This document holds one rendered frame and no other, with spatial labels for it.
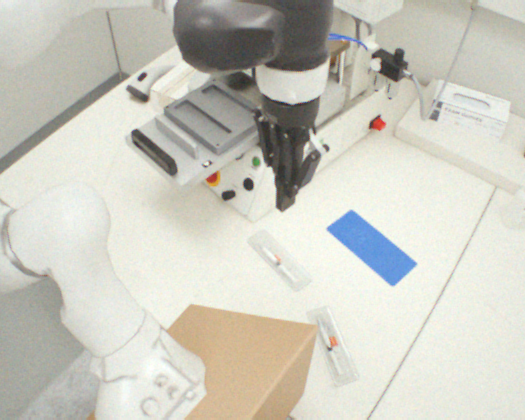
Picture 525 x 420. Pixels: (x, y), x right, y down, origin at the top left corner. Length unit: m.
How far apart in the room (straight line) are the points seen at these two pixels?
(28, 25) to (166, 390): 0.56
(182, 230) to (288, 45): 0.82
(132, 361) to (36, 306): 1.44
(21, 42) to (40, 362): 1.69
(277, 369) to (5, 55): 0.54
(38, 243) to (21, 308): 1.53
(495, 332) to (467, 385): 0.16
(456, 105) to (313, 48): 1.02
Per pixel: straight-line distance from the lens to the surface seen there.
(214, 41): 0.52
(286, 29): 0.55
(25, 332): 2.17
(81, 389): 1.15
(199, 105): 1.25
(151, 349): 0.80
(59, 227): 0.69
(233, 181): 1.30
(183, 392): 0.83
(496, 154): 1.56
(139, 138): 1.17
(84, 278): 0.73
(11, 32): 0.51
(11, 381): 2.11
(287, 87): 0.60
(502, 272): 1.35
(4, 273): 0.77
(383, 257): 1.27
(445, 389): 1.16
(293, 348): 0.78
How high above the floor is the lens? 1.79
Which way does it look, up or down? 51 degrees down
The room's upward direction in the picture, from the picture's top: straight up
